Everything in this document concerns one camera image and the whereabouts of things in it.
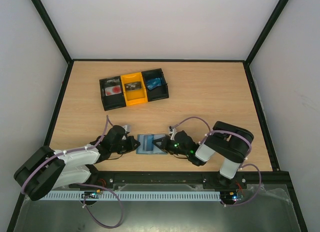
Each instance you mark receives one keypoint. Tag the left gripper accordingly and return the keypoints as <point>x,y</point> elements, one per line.
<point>131,146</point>

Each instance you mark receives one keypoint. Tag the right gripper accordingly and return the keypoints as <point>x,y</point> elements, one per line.
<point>167,144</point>

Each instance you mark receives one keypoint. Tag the teal card holder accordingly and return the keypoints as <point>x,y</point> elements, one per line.
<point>157,151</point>

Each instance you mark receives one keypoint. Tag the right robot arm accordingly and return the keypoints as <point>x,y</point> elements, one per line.
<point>232,142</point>

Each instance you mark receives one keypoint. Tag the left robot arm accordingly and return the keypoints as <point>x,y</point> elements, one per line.
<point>48,169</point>

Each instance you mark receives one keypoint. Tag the red white card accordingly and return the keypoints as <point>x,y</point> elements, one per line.
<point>112,90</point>

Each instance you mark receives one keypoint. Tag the black card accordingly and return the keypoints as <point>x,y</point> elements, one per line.
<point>133,86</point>

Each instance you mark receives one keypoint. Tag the left black bin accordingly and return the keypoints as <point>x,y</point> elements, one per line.
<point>115,101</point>

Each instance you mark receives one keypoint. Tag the black bin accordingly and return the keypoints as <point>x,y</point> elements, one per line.
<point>159,93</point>
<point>115,101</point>

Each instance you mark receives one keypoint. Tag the yellow bin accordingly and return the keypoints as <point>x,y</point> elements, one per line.
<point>134,97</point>

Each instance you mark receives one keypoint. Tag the right black bin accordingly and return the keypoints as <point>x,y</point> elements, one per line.
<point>159,93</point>

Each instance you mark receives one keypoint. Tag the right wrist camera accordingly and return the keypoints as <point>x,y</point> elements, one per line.
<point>172,132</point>

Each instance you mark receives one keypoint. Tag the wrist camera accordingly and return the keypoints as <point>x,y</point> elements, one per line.
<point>127,129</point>
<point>172,132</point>

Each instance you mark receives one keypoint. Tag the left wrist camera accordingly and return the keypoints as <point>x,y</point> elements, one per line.
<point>127,129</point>

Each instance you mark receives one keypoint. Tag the blue slotted cable duct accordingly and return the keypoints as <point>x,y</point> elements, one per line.
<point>193,196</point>

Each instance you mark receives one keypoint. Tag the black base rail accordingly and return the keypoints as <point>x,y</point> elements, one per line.
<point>209,180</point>

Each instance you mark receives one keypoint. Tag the black cage frame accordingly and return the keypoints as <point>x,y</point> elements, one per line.
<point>281,4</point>

